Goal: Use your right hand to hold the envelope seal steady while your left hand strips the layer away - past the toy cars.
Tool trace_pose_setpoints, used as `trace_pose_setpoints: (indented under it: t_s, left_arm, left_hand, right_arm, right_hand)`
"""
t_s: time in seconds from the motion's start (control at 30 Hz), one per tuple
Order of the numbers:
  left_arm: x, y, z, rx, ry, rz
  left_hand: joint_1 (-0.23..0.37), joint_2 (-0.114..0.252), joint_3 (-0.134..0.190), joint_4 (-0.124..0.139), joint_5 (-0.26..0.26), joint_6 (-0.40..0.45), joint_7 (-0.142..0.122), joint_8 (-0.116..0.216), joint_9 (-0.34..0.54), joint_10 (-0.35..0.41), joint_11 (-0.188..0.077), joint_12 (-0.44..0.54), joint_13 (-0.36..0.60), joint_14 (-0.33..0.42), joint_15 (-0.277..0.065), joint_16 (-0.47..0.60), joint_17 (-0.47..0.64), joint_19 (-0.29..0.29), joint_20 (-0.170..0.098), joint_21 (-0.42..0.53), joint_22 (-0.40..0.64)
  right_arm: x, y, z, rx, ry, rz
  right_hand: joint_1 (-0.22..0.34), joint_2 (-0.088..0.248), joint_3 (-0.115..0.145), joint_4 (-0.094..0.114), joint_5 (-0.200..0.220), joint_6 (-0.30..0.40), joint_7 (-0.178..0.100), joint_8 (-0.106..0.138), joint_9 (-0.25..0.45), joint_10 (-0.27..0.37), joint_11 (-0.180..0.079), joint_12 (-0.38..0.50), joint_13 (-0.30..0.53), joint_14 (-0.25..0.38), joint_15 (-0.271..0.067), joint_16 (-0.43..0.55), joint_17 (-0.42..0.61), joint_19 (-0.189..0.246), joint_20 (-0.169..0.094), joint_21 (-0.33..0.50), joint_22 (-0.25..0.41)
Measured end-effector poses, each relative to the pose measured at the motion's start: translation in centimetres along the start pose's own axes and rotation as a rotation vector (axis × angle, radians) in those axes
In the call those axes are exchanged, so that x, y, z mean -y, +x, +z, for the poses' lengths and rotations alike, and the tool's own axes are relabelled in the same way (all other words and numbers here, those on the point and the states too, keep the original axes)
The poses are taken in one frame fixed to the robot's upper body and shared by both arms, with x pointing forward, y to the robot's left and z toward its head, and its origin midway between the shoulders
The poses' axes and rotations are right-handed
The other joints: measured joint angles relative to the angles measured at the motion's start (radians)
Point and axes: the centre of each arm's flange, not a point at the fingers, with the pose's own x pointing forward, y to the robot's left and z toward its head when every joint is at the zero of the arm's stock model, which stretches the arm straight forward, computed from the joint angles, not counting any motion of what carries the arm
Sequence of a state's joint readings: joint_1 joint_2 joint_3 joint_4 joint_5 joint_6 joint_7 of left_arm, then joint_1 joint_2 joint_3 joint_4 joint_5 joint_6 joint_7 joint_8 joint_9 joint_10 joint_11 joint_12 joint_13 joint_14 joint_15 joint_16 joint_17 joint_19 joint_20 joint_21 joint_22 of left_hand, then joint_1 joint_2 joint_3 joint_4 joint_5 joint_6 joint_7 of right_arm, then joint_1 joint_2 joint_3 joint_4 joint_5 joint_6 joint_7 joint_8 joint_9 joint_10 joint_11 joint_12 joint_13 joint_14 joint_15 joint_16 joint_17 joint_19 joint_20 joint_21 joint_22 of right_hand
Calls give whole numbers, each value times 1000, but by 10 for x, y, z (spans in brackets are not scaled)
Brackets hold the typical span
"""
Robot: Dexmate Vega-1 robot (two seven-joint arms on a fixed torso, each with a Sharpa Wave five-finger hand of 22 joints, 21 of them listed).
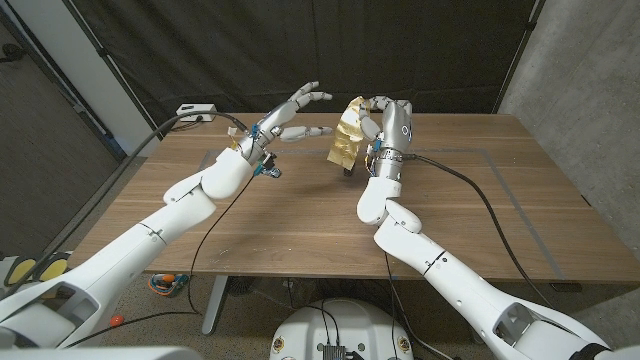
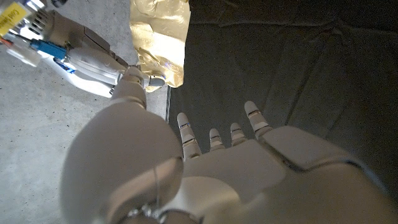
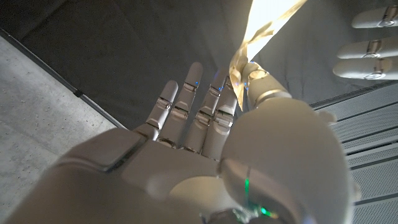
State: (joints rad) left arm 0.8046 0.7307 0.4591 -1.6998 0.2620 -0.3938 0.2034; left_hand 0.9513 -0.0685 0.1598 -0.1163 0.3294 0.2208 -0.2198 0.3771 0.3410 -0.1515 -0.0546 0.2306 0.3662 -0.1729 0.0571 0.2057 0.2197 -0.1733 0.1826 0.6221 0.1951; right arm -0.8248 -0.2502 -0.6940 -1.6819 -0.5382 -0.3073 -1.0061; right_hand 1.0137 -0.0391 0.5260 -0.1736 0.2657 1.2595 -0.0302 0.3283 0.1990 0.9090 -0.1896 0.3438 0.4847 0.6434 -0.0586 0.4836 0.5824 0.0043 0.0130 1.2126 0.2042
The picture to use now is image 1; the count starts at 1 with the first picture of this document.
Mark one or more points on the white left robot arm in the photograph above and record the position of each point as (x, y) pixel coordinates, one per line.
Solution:
(150, 240)

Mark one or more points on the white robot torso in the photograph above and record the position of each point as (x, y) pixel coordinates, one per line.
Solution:
(342, 325)

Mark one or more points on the white power strip box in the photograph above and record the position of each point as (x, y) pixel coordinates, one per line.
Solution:
(192, 111)

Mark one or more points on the yellow black foot pedal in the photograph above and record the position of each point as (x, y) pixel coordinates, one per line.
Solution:
(54, 267)
(21, 270)

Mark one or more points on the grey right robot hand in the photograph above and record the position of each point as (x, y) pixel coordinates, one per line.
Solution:
(395, 125)

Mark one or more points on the black backdrop pole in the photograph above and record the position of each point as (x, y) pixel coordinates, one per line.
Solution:
(115, 75)
(520, 55)

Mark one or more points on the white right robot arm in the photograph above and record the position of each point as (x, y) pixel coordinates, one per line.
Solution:
(450, 275)

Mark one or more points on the black curtain backdrop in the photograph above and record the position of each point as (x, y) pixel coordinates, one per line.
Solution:
(250, 50)

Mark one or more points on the orange teal tool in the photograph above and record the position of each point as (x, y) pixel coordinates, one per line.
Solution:
(167, 284)

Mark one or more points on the black toy car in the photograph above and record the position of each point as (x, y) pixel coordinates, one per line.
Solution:
(347, 173)

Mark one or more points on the grey table leg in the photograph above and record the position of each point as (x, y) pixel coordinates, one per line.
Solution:
(215, 305)

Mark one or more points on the gold foil envelope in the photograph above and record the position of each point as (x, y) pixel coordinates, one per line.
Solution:
(347, 137)

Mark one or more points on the small orange ball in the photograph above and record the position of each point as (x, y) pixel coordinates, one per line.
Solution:
(117, 321)

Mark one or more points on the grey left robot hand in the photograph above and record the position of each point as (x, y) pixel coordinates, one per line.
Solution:
(272, 122)

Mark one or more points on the blue toy car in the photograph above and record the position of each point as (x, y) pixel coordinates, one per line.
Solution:
(275, 173)

